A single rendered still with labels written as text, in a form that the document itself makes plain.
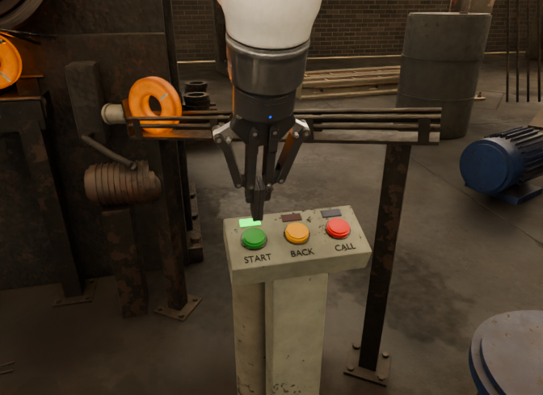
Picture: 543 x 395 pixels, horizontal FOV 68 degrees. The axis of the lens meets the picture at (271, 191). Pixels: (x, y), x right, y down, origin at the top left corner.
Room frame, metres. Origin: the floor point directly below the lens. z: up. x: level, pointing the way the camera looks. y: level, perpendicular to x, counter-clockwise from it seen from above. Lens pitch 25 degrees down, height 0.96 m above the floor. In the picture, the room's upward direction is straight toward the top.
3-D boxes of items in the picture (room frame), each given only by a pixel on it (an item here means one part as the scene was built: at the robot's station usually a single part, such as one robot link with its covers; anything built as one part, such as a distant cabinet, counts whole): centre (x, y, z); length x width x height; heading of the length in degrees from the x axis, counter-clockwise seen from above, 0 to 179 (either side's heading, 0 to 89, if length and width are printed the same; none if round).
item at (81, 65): (1.22, 0.56, 0.68); 0.11 x 0.08 x 0.24; 13
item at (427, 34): (3.24, -1.31, 0.45); 0.59 x 0.59 x 0.89
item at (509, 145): (2.06, -1.32, 0.17); 0.57 x 0.31 x 0.34; 123
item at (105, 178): (1.10, 0.43, 0.27); 0.22 x 0.13 x 0.53; 103
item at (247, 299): (0.74, 0.03, 0.26); 0.12 x 0.12 x 0.52
